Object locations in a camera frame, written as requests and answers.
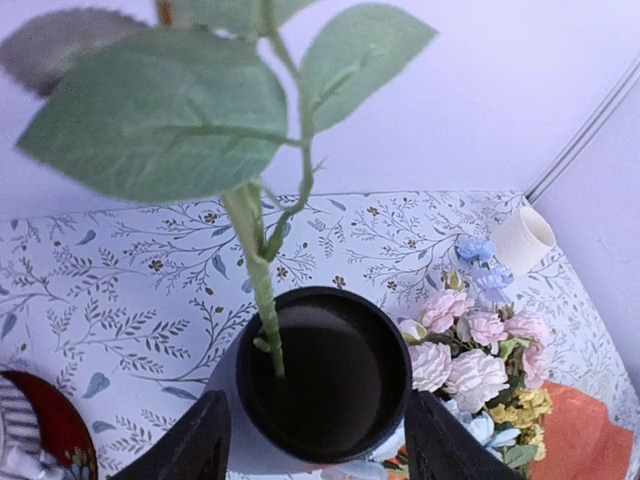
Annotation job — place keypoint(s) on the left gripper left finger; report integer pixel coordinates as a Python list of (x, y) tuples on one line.
[(196, 447)]

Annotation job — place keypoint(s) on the orange yellow wrapping paper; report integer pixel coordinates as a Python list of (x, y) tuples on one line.
[(554, 432)]

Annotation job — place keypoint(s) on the tall black vase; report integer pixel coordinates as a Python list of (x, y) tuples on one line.
[(347, 377)]

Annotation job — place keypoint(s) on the red round coaster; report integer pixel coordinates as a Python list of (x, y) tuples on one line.
[(63, 432)]

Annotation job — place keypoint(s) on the white artificial flower stem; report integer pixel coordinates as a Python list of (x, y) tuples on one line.
[(207, 102)]

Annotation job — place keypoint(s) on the right aluminium frame post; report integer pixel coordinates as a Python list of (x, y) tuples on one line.
[(586, 134)]

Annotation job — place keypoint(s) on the striped ceramic cup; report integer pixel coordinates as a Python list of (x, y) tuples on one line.
[(22, 454)]

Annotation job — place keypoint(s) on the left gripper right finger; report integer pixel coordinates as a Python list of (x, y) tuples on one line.
[(440, 448)]

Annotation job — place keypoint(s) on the white ceramic mug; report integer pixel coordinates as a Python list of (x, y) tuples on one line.
[(522, 240)]

